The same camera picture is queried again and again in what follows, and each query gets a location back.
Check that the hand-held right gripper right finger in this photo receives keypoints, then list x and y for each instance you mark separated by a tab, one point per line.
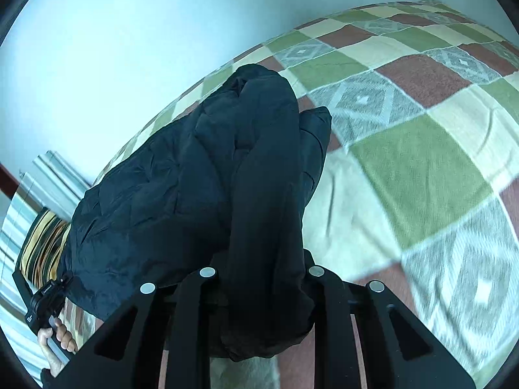
336	324

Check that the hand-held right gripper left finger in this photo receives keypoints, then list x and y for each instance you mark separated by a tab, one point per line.
190	324

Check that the black puffer jacket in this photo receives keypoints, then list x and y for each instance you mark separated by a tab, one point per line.
182	194

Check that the checkered bed quilt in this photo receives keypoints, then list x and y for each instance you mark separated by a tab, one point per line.
405	150

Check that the striped headboard cushion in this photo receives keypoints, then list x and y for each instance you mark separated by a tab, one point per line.
52	178

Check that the person's left hand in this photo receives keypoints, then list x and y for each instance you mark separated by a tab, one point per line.
63	338

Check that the brown wooden door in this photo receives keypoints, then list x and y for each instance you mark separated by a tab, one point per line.
7	178

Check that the black and yellow striped pillow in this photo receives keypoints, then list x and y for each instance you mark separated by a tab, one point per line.
42	247

